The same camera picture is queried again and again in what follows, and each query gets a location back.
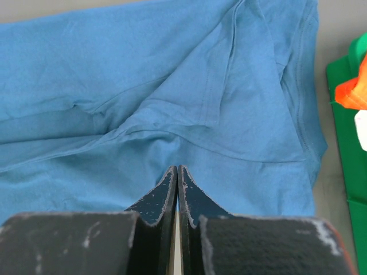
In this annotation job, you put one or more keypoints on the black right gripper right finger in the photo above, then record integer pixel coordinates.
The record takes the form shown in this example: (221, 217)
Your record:
(193, 202)

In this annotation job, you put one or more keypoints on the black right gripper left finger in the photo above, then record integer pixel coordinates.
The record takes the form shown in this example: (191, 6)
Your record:
(154, 228)

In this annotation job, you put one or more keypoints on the blue t shirt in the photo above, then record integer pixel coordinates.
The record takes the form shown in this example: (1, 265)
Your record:
(96, 104)

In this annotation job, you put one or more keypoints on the green plastic basket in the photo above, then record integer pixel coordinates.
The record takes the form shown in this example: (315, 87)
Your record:
(353, 157)

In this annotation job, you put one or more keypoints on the white t shirt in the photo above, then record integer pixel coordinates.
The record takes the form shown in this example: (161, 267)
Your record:
(360, 120)

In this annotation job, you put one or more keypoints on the orange t shirt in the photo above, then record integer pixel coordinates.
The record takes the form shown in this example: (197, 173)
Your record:
(352, 93)

